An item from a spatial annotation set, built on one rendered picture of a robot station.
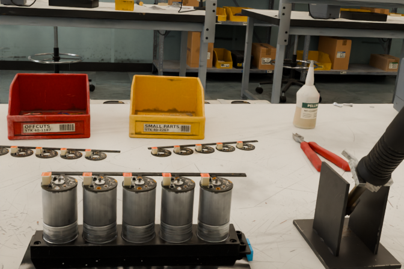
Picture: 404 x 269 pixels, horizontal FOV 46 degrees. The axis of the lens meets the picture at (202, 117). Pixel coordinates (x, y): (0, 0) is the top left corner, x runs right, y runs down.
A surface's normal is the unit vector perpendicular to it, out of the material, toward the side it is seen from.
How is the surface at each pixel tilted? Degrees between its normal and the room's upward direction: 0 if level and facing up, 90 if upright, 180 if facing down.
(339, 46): 89
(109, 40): 90
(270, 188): 0
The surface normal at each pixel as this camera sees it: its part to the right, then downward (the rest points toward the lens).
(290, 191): 0.06, -0.96
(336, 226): -0.98, 0.00
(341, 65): 0.30, 0.29
